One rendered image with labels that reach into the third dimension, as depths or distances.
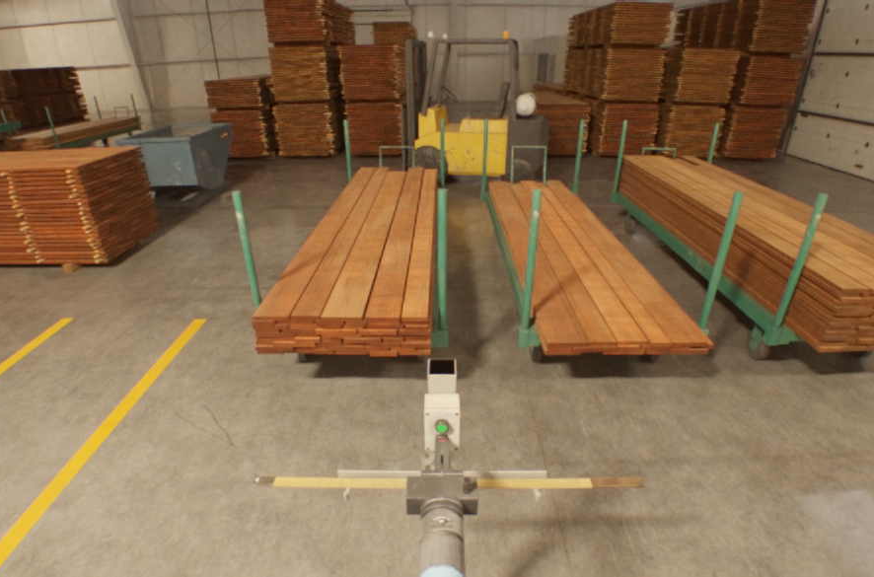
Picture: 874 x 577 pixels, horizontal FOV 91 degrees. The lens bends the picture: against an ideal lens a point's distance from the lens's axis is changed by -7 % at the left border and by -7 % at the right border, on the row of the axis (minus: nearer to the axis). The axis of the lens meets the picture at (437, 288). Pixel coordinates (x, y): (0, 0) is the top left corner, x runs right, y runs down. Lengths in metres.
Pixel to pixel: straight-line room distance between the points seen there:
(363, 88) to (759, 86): 7.91
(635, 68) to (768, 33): 2.60
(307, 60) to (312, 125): 1.22
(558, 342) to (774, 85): 9.71
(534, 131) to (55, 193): 5.91
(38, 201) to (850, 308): 6.56
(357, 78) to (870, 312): 8.64
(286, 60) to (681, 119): 7.91
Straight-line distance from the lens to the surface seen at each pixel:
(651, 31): 10.44
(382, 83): 9.71
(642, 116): 10.58
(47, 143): 12.96
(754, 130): 11.73
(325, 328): 2.56
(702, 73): 10.98
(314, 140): 10.14
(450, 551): 0.81
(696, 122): 10.96
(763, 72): 11.53
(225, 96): 10.60
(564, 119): 10.00
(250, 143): 10.68
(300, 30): 10.00
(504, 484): 1.17
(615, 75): 10.26
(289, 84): 10.23
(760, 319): 3.67
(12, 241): 6.31
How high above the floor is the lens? 1.90
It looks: 27 degrees down
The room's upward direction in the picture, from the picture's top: straight up
